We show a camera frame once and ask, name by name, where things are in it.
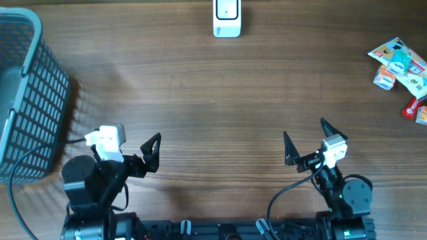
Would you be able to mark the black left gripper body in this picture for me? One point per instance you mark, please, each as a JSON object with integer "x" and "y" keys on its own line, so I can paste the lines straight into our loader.
{"x": 133, "y": 167}

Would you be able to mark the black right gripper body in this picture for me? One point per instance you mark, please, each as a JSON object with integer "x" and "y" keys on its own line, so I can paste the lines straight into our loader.
{"x": 308, "y": 161}

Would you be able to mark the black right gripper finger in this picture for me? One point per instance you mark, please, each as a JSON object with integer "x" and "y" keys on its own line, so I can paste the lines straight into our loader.
{"x": 291, "y": 155}
{"x": 329, "y": 130}

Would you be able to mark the small orange box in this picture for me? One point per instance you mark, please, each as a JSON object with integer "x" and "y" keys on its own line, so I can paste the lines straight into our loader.
{"x": 421, "y": 116}
{"x": 384, "y": 78}

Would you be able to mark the red chocolate wafer bar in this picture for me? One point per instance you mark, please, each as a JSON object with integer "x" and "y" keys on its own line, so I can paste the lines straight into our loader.
{"x": 411, "y": 109}

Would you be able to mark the small teal box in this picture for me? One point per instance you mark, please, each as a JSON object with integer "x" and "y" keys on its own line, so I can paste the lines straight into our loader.
{"x": 399, "y": 63}

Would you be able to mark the blue yellow snack bag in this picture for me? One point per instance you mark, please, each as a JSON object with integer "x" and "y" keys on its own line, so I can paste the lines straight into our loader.
{"x": 415, "y": 78}

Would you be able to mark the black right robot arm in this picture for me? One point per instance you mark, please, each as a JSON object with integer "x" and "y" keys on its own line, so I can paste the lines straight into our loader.
{"x": 348, "y": 197}

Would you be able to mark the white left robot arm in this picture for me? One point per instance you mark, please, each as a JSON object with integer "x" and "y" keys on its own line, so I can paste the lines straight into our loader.
{"x": 92, "y": 184}

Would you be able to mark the white barcode scanner box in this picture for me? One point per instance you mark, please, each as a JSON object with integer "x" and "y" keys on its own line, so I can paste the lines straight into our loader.
{"x": 227, "y": 18}

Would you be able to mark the grey plastic shopping basket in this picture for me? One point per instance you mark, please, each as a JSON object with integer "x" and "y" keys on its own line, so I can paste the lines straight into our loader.
{"x": 35, "y": 90}

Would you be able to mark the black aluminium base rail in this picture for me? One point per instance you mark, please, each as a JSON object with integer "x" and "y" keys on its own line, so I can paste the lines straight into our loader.
{"x": 233, "y": 230}

